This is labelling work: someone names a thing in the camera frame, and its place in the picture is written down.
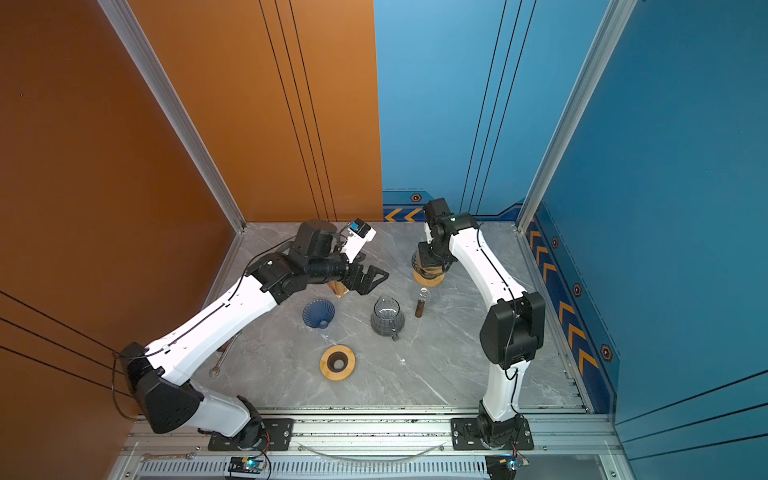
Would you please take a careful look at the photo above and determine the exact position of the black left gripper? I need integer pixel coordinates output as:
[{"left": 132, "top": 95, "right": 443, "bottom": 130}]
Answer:
[{"left": 306, "top": 245, "right": 390, "bottom": 294}]

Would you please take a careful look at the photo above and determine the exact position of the grey ribbed glass dripper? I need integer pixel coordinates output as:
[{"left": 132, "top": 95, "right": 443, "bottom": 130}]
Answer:
[{"left": 411, "top": 251, "right": 446, "bottom": 275}]

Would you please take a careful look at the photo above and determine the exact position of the blue ribbed dripper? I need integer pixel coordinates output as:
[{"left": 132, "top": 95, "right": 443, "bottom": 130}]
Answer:
[{"left": 302, "top": 299, "right": 335, "bottom": 329}]

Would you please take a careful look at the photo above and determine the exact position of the wooden ring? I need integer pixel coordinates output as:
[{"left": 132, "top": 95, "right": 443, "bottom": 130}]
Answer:
[{"left": 319, "top": 344, "right": 358, "bottom": 382}]

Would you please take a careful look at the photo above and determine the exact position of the wooden ring dripper holder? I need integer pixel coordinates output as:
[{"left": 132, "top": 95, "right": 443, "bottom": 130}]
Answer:
[{"left": 413, "top": 270, "right": 446, "bottom": 288}]

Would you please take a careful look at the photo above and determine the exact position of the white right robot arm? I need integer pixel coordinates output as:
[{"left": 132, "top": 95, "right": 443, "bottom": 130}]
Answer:
[{"left": 412, "top": 198, "right": 546, "bottom": 450}]

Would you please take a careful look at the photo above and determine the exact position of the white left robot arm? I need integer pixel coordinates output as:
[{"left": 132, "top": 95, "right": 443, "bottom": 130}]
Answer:
[{"left": 116, "top": 219, "right": 388, "bottom": 450}]

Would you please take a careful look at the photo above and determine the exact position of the brown small bottle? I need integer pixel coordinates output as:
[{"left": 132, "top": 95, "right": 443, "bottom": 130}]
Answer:
[{"left": 414, "top": 287, "right": 430, "bottom": 318}]

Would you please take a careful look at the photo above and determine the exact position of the silver wrench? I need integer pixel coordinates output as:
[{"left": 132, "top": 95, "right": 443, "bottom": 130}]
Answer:
[{"left": 209, "top": 332, "right": 241, "bottom": 378}]

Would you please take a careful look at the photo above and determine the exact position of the right green circuit board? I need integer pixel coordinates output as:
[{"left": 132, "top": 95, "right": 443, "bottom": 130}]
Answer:
[{"left": 485, "top": 455, "right": 530, "bottom": 480}]

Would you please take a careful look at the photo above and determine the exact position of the green circuit board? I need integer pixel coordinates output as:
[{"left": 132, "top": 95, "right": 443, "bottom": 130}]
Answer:
[
  {"left": 227, "top": 456, "right": 269, "bottom": 479},
  {"left": 485, "top": 455, "right": 530, "bottom": 480}
]

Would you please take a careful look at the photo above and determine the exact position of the left green circuit board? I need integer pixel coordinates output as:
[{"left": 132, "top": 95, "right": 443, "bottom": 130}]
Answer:
[{"left": 227, "top": 456, "right": 269, "bottom": 479}]

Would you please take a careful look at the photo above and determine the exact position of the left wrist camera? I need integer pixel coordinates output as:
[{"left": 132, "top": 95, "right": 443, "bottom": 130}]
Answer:
[{"left": 341, "top": 219, "right": 376, "bottom": 263}]

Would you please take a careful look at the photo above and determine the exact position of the aluminium right corner post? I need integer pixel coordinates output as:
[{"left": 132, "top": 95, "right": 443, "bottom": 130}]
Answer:
[{"left": 515, "top": 0, "right": 637, "bottom": 234}]

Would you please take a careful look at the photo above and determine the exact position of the aluminium corner post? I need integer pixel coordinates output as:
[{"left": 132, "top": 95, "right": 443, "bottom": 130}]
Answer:
[
  {"left": 515, "top": 0, "right": 637, "bottom": 234},
  {"left": 98, "top": 0, "right": 246, "bottom": 234}
]

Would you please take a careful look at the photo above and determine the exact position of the aluminium left corner post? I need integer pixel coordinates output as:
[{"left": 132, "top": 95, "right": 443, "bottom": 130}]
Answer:
[{"left": 98, "top": 0, "right": 246, "bottom": 234}]

